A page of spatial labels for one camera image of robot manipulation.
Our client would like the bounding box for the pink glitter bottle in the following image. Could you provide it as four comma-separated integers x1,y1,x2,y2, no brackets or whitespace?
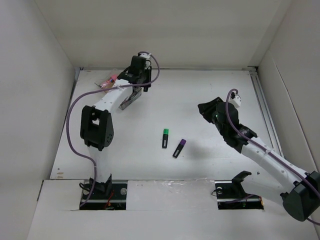
98,74,117,89

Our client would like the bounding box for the green cap highlighter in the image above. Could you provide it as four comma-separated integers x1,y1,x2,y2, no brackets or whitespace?
162,128,169,149

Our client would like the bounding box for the orange cap highlighter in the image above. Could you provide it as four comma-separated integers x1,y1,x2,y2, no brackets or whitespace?
121,95,140,109

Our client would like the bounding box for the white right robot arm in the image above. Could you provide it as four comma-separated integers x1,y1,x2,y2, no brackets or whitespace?
197,97,320,222

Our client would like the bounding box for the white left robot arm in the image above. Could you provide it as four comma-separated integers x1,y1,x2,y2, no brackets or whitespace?
80,52,152,199

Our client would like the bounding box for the smoky acrylic organizer box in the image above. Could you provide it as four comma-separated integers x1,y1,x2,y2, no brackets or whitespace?
118,87,142,111

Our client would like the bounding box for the purple cap highlighter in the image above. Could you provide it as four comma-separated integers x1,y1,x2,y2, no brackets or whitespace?
172,139,187,159

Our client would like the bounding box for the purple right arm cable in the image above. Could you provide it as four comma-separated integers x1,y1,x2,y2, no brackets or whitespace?
225,88,320,225

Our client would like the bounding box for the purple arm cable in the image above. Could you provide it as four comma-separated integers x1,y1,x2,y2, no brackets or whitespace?
66,51,161,207
225,88,320,225

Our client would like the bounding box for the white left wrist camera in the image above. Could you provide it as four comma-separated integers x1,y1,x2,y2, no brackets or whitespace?
138,51,152,69

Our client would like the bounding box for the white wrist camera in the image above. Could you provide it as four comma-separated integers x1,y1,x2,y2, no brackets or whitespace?
228,92,242,109
138,51,152,69

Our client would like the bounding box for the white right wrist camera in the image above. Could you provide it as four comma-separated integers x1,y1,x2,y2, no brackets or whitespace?
228,92,242,109

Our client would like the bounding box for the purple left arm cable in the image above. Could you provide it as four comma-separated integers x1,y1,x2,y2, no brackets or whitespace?
66,51,161,207

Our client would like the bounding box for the aluminium rail right edge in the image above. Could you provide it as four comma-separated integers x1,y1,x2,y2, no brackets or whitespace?
248,67,284,157

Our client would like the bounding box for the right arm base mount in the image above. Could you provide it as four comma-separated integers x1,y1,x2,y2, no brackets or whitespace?
211,171,264,210

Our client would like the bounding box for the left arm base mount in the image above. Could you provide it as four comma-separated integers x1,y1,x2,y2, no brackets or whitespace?
79,175,128,211

